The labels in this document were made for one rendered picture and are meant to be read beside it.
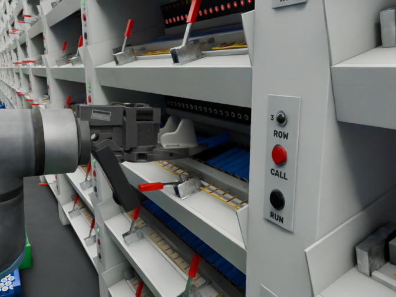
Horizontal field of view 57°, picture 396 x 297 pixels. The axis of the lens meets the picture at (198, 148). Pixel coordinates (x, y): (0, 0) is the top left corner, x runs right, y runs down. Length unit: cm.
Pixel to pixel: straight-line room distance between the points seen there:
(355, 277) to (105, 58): 74
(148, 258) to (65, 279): 60
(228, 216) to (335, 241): 17
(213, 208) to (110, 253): 58
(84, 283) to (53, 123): 87
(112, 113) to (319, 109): 31
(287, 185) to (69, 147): 29
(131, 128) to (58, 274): 93
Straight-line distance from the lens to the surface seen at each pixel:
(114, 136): 54
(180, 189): 55
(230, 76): 40
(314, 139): 31
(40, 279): 138
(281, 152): 33
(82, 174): 139
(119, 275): 109
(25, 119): 50
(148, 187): 53
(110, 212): 100
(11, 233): 54
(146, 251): 81
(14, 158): 49
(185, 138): 57
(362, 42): 32
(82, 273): 137
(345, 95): 30
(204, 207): 52
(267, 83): 35
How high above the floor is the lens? 68
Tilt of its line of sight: 13 degrees down
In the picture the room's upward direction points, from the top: straight up
